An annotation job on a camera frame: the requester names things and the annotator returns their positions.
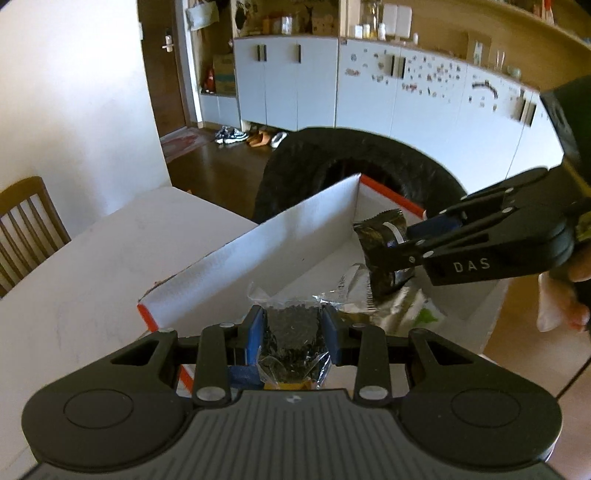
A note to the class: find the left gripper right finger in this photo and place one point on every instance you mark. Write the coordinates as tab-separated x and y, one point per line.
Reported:
364	346

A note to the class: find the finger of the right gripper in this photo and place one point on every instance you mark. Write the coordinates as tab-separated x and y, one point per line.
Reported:
472	208
479	252

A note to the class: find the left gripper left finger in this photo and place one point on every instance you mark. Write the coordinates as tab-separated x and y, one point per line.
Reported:
227	359

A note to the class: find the dark patterned roll packet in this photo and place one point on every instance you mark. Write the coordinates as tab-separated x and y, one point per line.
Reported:
379	236

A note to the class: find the silver foil snack bag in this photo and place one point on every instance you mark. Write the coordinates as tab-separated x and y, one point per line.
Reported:
353	295

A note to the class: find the white green tissue pack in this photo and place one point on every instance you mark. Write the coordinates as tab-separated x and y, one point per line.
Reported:
411	308

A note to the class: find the dark seaweed clear bag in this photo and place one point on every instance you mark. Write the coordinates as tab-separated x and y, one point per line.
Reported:
293	354

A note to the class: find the person right hand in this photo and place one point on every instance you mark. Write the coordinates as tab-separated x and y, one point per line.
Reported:
558	301

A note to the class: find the red shoe box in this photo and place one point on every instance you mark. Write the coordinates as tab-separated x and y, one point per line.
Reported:
304	251

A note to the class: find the pair of sneakers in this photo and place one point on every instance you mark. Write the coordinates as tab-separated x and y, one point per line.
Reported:
230	135

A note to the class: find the wooden dining chair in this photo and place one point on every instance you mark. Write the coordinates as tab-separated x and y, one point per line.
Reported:
31	230

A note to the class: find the grey tote bag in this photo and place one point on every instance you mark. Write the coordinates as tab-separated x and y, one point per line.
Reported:
201	15

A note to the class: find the dark brown door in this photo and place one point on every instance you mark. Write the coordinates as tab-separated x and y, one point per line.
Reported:
158	26

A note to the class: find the white wall cabinet unit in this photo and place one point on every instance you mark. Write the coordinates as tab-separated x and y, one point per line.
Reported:
460	81

